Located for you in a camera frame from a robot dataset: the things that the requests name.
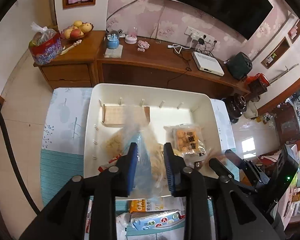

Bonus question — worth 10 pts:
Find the Calleton bread clear pack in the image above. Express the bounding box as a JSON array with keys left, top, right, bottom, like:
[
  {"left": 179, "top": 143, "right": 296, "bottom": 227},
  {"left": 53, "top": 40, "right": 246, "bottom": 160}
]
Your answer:
[{"left": 102, "top": 106, "right": 167, "bottom": 202}]

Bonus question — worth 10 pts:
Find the blue red biscuit pack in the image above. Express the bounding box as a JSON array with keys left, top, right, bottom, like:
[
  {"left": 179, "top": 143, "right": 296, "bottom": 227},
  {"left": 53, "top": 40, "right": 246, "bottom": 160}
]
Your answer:
[{"left": 130, "top": 210, "right": 186, "bottom": 231}]

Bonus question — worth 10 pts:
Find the clear cookie snack pack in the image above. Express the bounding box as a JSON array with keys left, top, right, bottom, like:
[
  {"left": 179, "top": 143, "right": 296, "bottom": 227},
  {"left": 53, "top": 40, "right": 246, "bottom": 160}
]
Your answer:
[{"left": 194, "top": 148, "right": 226, "bottom": 170}]

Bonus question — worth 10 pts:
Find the white silver snack packet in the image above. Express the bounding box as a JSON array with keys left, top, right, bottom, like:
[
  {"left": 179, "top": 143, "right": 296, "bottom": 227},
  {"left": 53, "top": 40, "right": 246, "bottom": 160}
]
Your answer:
[{"left": 84, "top": 196, "right": 131, "bottom": 239}]

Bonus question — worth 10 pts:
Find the orange white snack box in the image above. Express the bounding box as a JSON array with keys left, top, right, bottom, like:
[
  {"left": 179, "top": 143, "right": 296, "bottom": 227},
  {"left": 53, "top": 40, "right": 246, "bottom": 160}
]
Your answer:
[{"left": 129, "top": 196, "right": 185, "bottom": 213}]

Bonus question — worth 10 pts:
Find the small cakes clear pack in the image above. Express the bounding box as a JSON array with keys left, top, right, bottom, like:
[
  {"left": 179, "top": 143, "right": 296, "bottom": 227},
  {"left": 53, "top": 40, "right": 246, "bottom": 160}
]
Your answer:
[{"left": 164, "top": 124, "right": 207, "bottom": 160}]

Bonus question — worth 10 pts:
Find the white bucket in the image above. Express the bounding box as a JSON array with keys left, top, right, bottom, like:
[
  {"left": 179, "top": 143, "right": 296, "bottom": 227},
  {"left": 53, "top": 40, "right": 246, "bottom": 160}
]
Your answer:
[{"left": 243, "top": 101, "right": 258, "bottom": 119}]

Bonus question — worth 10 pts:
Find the dark ceramic jar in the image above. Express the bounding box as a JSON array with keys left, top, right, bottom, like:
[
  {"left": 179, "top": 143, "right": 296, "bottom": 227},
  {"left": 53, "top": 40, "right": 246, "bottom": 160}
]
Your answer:
[{"left": 222, "top": 93, "right": 247, "bottom": 124}]

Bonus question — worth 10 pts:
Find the teal white leaf tablecloth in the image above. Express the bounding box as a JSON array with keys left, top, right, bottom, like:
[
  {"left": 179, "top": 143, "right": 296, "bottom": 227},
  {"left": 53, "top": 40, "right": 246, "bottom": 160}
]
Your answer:
[{"left": 39, "top": 87, "right": 241, "bottom": 240}]

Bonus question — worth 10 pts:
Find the white plastic storage bin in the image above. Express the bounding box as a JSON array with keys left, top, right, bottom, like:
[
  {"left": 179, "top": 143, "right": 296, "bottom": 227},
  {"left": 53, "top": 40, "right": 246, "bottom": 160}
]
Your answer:
[{"left": 83, "top": 82, "right": 226, "bottom": 201}]

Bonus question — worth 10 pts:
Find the dark green box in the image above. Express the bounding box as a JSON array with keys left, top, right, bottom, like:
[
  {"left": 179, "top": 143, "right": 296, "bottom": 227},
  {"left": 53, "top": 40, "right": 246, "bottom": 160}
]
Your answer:
[{"left": 225, "top": 52, "right": 253, "bottom": 81}]

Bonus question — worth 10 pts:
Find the white set-top box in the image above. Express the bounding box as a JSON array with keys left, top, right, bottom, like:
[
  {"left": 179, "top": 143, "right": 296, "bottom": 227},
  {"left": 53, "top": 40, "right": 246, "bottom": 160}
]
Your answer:
[{"left": 192, "top": 51, "right": 224, "bottom": 76}]

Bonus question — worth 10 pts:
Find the wooden TV cabinet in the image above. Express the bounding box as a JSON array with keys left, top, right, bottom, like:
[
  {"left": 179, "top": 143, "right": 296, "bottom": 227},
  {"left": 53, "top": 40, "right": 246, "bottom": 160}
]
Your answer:
[{"left": 39, "top": 31, "right": 250, "bottom": 99}]

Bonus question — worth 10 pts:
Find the blue snow globe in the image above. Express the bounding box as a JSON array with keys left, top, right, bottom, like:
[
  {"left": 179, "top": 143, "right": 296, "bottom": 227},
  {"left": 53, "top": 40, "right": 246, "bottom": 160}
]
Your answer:
[{"left": 106, "top": 30, "right": 120, "bottom": 49}]

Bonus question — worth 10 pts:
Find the red bag of fruit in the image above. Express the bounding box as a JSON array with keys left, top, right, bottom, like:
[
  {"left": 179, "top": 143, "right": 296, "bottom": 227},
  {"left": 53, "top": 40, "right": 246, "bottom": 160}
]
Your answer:
[{"left": 29, "top": 22, "right": 63, "bottom": 65}]

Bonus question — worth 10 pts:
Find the fruit bowl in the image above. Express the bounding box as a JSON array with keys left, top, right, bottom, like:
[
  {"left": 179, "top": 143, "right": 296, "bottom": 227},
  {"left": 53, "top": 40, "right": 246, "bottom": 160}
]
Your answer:
[{"left": 61, "top": 21, "right": 94, "bottom": 41}]

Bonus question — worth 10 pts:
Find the white wall power strip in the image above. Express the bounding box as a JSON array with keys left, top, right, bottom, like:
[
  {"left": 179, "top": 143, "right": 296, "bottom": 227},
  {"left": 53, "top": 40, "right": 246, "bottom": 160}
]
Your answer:
[{"left": 184, "top": 27, "right": 215, "bottom": 45}]

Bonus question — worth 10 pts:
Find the black wall television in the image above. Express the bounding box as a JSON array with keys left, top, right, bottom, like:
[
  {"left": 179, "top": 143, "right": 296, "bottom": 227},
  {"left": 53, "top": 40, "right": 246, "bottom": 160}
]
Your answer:
[{"left": 154, "top": 0, "right": 274, "bottom": 41}]

